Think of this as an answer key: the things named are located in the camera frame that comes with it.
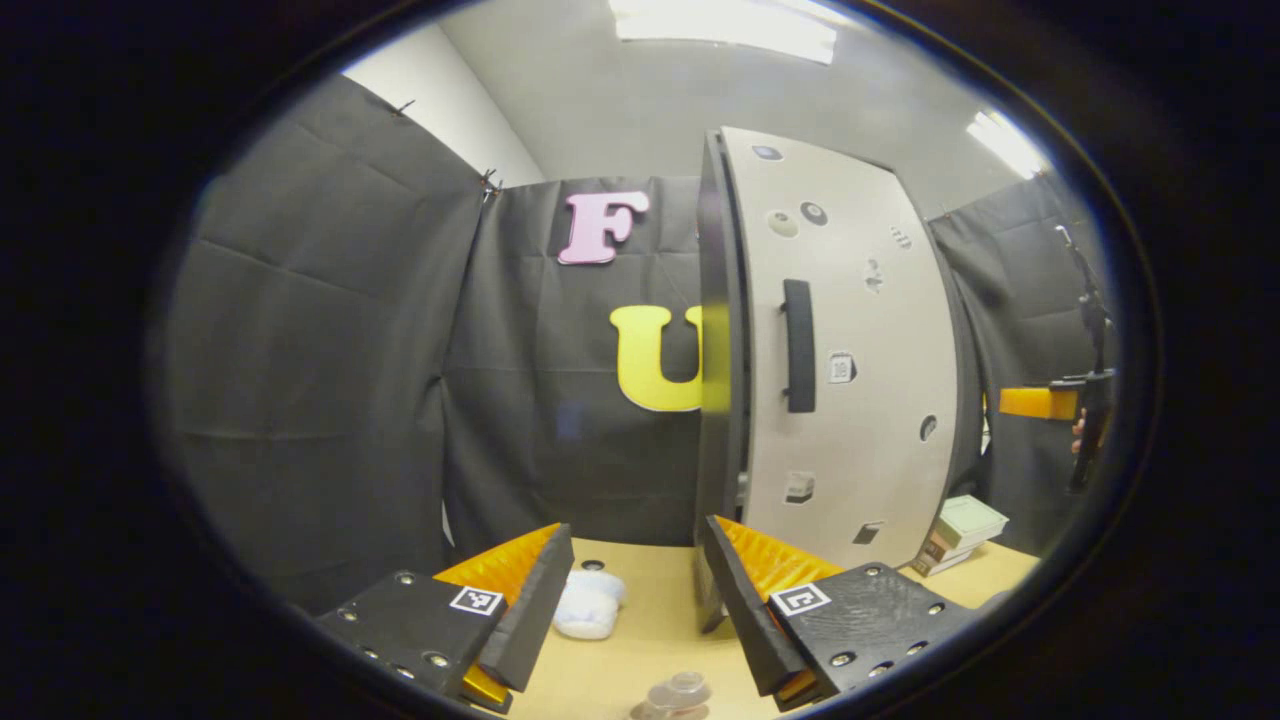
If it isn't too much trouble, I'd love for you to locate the green book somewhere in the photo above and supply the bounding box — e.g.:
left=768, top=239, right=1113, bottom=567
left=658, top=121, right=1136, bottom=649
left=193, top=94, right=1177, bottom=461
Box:
left=938, top=495, right=1009, bottom=549

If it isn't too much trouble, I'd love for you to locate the long ceiling light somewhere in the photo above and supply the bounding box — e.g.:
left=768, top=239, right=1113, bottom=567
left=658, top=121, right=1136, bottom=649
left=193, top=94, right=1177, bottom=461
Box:
left=610, top=0, right=839, bottom=64

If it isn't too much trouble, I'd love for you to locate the white crumpled paper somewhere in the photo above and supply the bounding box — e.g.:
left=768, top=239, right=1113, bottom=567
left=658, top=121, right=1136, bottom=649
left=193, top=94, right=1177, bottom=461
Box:
left=553, top=570, right=628, bottom=641

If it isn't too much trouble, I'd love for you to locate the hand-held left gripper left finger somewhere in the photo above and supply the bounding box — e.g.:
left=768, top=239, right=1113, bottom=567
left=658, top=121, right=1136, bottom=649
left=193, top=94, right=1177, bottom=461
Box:
left=312, top=523, right=575, bottom=716

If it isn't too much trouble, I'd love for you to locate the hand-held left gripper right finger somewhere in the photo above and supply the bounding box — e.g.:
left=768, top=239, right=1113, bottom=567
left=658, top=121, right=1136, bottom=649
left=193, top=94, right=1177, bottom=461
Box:
left=703, top=514, right=986, bottom=713

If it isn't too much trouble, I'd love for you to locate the brown book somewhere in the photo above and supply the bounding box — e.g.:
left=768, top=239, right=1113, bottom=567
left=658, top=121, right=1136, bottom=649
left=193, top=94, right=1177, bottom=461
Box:
left=925, top=530, right=986, bottom=566

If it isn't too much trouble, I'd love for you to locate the small ceiling light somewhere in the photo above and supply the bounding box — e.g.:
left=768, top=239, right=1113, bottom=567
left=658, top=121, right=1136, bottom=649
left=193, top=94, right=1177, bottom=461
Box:
left=965, top=108, right=1051, bottom=181

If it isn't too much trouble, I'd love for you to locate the grey cabinet door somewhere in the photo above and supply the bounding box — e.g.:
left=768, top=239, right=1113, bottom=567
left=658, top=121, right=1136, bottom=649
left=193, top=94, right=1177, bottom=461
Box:
left=720, top=127, right=961, bottom=571

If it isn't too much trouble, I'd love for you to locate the dark grey cabinet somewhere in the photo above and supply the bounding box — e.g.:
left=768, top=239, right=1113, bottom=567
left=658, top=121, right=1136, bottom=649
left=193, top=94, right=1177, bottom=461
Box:
left=693, top=128, right=986, bottom=633

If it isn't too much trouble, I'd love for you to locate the clear bottle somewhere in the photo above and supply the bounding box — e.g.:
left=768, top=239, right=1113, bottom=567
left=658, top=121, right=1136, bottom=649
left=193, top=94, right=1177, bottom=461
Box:
left=645, top=672, right=713, bottom=719

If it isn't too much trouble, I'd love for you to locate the black door handle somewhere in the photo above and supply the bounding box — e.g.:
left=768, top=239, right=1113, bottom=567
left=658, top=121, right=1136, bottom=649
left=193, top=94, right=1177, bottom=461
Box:
left=780, top=278, right=818, bottom=414

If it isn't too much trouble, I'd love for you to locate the black backdrop cloth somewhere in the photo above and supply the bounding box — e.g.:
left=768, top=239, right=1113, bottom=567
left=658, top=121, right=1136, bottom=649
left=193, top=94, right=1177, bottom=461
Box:
left=160, top=72, right=1116, bottom=616

